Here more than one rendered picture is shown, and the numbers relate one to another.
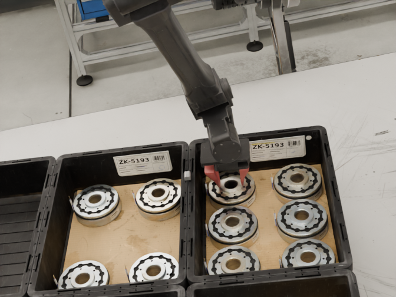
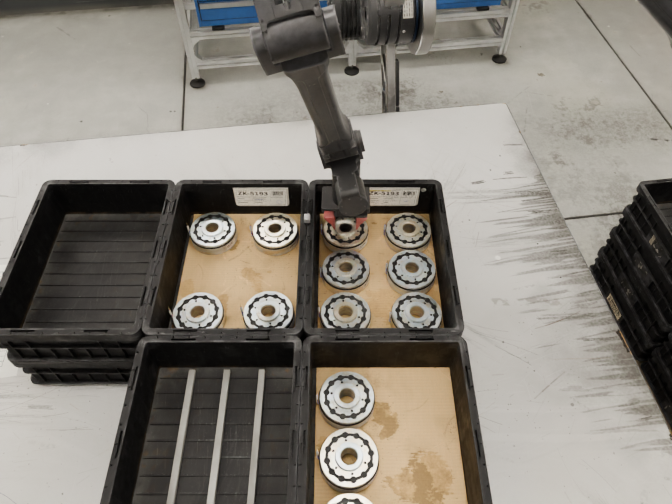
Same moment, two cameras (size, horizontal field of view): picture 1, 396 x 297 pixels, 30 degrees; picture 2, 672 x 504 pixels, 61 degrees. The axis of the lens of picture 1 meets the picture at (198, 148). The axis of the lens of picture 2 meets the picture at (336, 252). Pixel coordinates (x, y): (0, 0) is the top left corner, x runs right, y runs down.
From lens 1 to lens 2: 38 cm
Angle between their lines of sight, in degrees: 13
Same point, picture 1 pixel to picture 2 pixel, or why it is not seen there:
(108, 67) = (219, 73)
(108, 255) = (223, 286)
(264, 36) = (361, 62)
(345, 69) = (447, 114)
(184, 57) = (329, 112)
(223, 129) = (352, 183)
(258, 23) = (358, 50)
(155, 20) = (309, 73)
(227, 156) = (353, 210)
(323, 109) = (425, 152)
